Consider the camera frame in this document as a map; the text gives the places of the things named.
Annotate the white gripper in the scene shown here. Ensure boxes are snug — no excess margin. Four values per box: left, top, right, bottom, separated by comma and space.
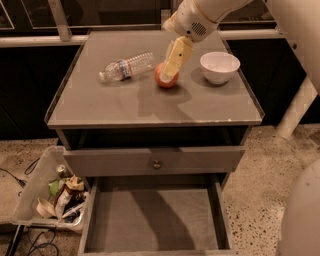
160, 0, 218, 81

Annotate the red apple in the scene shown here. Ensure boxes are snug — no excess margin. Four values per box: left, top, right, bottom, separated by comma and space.
154, 63, 179, 89

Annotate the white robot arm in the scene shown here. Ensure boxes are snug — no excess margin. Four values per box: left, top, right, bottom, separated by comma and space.
160, 0, 320, 256

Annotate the grey top drawer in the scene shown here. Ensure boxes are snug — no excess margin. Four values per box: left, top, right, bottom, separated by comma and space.
64, 146, 245, 177

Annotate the grey drawer cabinet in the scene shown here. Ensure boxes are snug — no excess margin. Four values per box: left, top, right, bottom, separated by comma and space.
44, 29, 265, 256

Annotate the round metal drawer knob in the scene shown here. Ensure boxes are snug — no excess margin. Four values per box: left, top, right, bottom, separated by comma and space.
153, 160, 161, 170

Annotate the open grey middle drawer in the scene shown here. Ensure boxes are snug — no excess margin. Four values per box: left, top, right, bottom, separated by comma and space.
78, 174, 236, 256

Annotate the white ceramic bowl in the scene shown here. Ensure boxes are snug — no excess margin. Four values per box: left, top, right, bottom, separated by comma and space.
200, 52, 240, 85

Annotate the clear plastic water bottle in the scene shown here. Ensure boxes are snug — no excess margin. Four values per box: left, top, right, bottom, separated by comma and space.
99, 52, 155, 83

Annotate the metal can in bin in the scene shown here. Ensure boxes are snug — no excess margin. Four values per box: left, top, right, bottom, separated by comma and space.
56, 164, 71, 178

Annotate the brown white snack bag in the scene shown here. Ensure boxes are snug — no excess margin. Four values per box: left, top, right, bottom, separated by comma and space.
54, 176, 84, 220

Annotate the green bag in bin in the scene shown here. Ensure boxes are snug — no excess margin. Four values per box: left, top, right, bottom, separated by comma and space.
48, 180, 65, 198

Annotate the white cup in bin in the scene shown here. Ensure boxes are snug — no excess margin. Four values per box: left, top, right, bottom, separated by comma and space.
36, 197, 56, 218

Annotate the clear plastic storage bin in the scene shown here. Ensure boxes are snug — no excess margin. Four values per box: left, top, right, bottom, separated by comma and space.
12, 146, 84, 233

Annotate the metal railing frame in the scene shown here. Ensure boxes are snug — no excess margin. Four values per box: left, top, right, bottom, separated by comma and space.
0, 0, 298, 48

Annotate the black cable on floor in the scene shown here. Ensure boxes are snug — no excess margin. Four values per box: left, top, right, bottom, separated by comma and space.
0, 157, 41, 189

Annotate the blue cable on floor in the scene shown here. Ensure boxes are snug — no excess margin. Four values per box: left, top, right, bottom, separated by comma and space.
26, 228, 60, 256

